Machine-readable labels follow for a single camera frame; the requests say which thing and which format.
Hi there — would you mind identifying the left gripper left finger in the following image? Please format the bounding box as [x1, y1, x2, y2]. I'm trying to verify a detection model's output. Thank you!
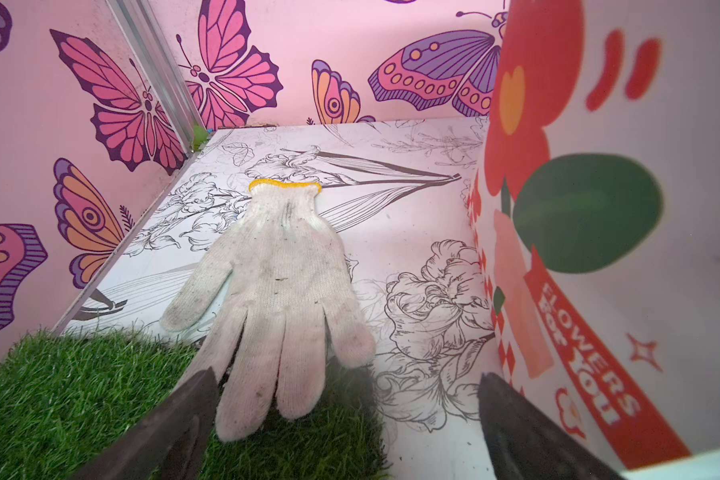
[72, 368, 219, 480]

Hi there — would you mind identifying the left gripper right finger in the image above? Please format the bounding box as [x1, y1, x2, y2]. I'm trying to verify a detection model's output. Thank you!
[478, 373, 621, 480]

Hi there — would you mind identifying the white paper gift bag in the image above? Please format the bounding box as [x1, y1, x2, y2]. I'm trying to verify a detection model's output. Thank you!
[474, 1, 720, 470]

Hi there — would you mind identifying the green artificial grass mat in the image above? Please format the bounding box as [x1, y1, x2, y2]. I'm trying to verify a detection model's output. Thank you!
[0, 333, 390, 479]

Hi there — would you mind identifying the grey knit glove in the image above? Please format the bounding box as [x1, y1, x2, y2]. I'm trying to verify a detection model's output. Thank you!
[159, 179, 376, 443]

